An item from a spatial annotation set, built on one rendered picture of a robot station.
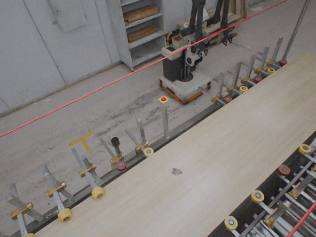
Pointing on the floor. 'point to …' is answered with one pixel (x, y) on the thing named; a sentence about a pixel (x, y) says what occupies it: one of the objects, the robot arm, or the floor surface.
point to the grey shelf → (132, 50)
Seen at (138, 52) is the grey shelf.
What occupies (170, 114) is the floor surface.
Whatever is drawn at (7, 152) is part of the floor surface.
